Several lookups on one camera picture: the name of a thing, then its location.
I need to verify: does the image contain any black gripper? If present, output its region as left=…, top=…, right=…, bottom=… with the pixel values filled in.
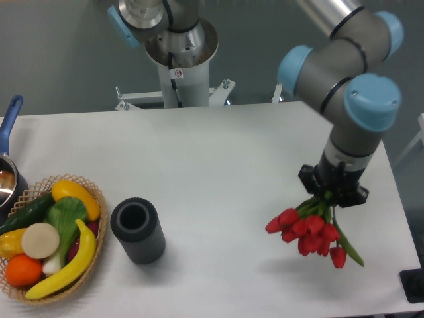
left=298, top=154, right=369, bottom=208

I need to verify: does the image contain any red tulip bouquet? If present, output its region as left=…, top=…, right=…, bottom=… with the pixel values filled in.
left=265, top=191, right=364, bottom=269

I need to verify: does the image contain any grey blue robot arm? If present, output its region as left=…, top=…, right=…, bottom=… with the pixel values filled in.
left=107, top=1, right=403, bottom=207

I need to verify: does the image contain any black device at edge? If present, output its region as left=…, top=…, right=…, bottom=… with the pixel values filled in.
left=399, top=268, right=423, bottom=303

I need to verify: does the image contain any dark grey ribbed vase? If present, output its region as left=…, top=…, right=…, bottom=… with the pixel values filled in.
left=110, top=197, right=166, bottom=264

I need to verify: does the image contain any dark red fruit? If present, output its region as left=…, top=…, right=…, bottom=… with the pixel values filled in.
left=67, top=220, right=99, bottom=263

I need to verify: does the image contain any yellow banana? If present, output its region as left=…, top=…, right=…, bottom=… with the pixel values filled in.
left=25, top=219, right=97, bottom=300

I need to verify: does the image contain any yellow squash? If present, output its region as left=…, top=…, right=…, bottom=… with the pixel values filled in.
left=51, top=179, right=101, bottom=221

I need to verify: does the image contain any green bok choy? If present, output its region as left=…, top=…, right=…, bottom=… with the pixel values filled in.
left=42, top=197, right=87, bottom=276

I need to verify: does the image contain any woven wicker basket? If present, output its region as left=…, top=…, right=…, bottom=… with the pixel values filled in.
left=1, top=174, right=107, bottom=305

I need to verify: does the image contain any beige round disc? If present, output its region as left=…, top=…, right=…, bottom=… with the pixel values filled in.
left=21, top=223, right=60, bottom=259

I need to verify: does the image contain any green cucumber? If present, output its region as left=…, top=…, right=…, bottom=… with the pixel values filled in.
left=1, top=193, right=55, bottom=235

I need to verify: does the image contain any orange fruit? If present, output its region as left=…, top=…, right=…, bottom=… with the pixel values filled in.
left=5, top=254, right=42, bottom=286

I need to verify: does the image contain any yellow bell pepper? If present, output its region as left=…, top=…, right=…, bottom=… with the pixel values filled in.
left=1, top=228, right=26, bottom=260

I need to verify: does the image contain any white frame at right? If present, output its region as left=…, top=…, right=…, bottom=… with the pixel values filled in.
left=393, top=114, right=423, bottom=168

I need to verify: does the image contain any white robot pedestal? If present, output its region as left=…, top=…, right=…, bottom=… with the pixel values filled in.
left=115, top=18, right=236, bottom=111

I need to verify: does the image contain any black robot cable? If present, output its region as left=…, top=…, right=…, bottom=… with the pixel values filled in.
left=167, top=52, right=183, bottom=109

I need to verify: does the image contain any blue handled saucepan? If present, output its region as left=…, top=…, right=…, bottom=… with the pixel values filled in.
left=1, top=95, right=28, bottom=225

